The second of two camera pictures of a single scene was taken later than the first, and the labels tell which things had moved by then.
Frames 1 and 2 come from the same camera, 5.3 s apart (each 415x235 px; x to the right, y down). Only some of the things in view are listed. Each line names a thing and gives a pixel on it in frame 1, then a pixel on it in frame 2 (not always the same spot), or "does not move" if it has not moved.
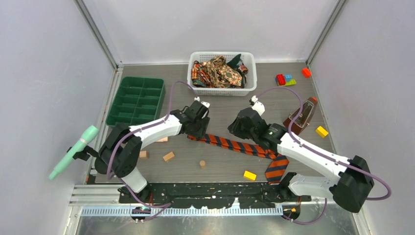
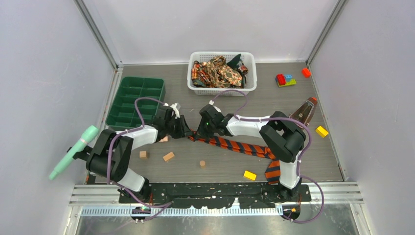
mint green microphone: [88, 134] does not move
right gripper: [234, 128] -> [201, 134]
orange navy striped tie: [276, 168] does not move
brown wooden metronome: [303, 122] does not move
